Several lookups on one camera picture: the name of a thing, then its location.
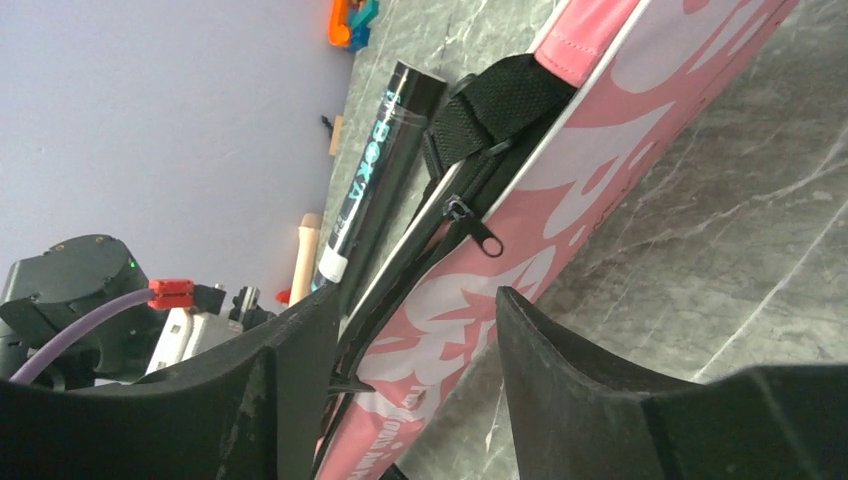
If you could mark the black shuttlecock tube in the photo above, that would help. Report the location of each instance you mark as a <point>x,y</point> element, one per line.
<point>407,104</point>

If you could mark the red clamp knob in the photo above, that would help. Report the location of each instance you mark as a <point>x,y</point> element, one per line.
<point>283,297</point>

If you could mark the pink racket bag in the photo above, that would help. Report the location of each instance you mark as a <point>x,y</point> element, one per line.
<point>526,160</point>

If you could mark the orange C-shaped toy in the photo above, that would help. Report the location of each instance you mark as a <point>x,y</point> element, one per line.
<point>339,33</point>

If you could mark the teal blue toy block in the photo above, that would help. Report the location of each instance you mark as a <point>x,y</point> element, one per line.
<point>361,14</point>

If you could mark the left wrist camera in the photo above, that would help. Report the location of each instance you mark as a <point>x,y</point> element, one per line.
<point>209,322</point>

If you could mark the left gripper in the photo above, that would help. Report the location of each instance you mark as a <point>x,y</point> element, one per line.
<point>249,408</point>

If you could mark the small wooden handle tool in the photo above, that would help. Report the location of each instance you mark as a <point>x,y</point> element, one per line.
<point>333,128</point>

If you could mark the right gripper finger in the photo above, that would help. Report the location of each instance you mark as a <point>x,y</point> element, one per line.
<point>578,411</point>

